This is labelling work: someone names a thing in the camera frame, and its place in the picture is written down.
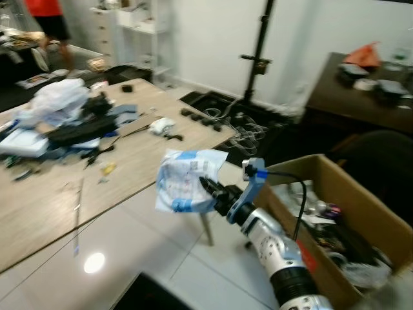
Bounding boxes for small yellow item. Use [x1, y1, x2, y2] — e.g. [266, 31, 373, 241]
[99, 161, 117, 177]

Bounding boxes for person in red shirt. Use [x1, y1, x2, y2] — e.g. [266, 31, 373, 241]
[23, 0, 73, 72]

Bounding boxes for black floor mat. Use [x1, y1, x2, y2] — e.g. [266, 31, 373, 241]
[112, 272, 196, 310]

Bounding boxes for black floor case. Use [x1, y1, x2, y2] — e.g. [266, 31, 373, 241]
[179, 90, 288, 150]

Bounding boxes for light wooden table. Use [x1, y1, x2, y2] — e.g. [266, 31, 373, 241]
[0, 78, 237, 273]

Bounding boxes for white tangled cables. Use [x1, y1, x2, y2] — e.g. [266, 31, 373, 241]
[221, 107, 270, 157]

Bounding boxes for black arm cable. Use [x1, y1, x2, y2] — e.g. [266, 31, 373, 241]
[263, 170, 308, 242]

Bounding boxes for white shelf unit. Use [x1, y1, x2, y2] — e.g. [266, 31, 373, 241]
[90, 0, 176, 85]

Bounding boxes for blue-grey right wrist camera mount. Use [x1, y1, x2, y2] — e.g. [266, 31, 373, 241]
[225, 158, 267, 224]

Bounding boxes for white charger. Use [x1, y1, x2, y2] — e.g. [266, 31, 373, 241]
[148, 117, 177, 136]

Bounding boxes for dark wooden desk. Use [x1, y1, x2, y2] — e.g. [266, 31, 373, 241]
[302, 51, 413, 135]

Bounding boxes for white flat box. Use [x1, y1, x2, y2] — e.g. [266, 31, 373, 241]
[0, 129, 50, 158]

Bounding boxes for white and blue plastic package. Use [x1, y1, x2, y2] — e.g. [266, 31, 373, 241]
[154, 149, 228, 214]

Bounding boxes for black tripod stand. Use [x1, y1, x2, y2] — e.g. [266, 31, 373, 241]
[239, 0, 276, 105]

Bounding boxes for white crumpled plastic bag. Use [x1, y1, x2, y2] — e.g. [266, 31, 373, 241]
[18, 78, 92, 127]

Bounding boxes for black chair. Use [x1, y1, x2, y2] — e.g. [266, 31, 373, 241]
[334, 129, 413, 223]

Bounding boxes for orange bag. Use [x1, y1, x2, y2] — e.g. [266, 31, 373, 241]
[342, 41, 382, 69]

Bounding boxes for brown cardboard box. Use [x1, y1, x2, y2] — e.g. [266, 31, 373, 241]
[254, 154, 413, 310]

